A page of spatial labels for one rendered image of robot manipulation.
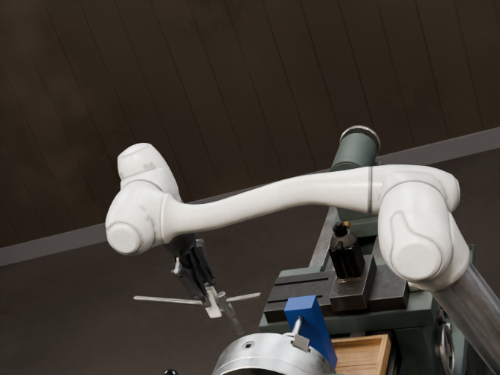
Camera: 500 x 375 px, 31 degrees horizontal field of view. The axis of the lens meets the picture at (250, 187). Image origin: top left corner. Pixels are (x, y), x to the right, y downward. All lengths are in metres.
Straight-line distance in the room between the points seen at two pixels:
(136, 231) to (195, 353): 2.75
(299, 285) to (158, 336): 2.00
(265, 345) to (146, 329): 2.73
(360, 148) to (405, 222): 1.47
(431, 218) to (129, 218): 0.57
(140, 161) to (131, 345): 2.91
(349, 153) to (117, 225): 1.48
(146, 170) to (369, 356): 0.97
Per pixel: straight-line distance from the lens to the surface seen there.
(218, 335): 4.57
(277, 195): 1.89
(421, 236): 1.70
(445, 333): 2.83
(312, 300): 2.48
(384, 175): 1.90
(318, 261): 3.13
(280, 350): 2.14
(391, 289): 2.69
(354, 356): 2.62
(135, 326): 4.92
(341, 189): 1.90
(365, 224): 3.16
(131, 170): 1.94
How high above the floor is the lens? 2.44
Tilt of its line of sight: 24 degrees down
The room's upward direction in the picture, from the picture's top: 20 degrees counter-clockwise
